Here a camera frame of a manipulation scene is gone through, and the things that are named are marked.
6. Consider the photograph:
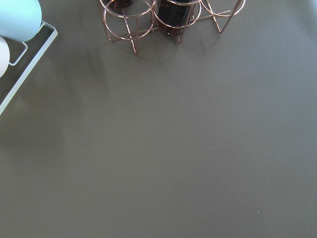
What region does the white cup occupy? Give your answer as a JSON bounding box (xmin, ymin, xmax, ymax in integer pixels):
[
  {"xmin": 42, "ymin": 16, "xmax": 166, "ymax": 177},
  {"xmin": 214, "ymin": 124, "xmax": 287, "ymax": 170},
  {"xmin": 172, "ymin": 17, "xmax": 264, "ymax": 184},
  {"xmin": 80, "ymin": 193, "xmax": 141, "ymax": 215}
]
[{"xmin": 0, "ymin": 36, "xmax": 10, "ymax": 77}]

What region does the tea bottle in rack near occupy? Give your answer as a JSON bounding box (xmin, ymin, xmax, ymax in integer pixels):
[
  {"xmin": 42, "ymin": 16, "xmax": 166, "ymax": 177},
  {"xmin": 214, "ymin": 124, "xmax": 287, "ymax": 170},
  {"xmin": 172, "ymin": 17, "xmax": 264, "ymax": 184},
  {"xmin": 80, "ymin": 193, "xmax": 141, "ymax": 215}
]
[{"xmin": 157, "ymin": 0, "xmax": 197, "ymax": 37}]

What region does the copper wire bottle rack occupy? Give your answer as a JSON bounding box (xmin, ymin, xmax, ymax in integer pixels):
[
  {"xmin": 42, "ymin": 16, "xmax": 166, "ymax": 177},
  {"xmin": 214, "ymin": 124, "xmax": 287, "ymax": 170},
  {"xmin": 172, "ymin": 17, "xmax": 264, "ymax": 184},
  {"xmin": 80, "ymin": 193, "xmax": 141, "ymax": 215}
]
[{"xmin": 97, "ymin": 0, "xmax": 246, "ymax": 54}]

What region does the light blue cup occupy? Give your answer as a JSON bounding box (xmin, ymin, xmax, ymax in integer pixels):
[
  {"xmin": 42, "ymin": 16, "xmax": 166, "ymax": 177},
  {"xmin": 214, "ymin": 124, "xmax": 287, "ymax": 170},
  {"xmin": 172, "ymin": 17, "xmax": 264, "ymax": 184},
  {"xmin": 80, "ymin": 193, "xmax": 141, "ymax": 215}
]
[{"xmin": 0, "ymin": 0, "xmax": 42, "ymax": 42}]

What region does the white cup rack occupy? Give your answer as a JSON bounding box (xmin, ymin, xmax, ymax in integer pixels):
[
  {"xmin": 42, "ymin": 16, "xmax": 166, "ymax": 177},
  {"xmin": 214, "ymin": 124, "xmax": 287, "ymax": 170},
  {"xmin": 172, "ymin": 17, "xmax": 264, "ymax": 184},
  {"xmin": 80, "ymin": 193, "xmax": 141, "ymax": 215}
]
[{"xmin": 0, "ymin": 21, "xmax": 58, "ymax": 113}]

